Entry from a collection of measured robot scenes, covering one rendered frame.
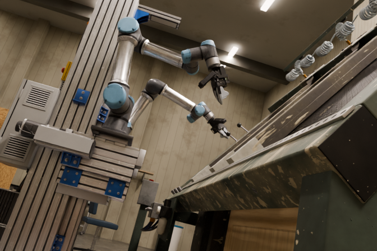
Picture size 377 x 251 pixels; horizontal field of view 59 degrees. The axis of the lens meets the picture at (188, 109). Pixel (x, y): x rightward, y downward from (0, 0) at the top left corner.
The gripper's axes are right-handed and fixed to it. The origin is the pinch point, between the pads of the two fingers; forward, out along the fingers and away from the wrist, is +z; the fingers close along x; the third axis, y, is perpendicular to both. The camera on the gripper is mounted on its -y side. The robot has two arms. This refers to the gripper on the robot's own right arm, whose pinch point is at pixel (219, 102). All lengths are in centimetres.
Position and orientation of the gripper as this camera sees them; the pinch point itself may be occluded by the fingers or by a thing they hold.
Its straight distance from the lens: 175.6
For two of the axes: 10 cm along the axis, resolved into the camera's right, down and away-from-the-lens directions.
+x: -2.0, 2.9, 9.4
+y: 9.5, -1.7, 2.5
